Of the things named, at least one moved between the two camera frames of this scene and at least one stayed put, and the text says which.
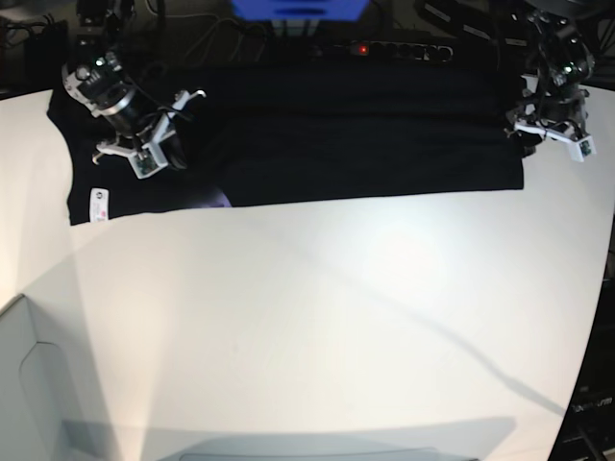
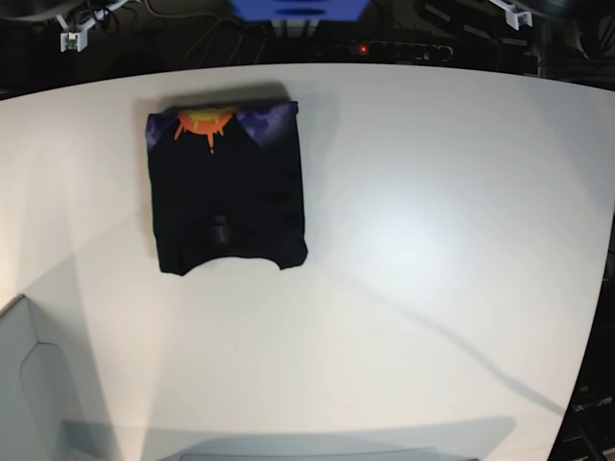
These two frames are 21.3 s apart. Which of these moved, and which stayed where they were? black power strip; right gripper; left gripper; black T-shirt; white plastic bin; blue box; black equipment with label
Moved: black T-shirt; left gripper; right gripper
Stayed: white plastic bin; black equipment with label; black power strip; blue box
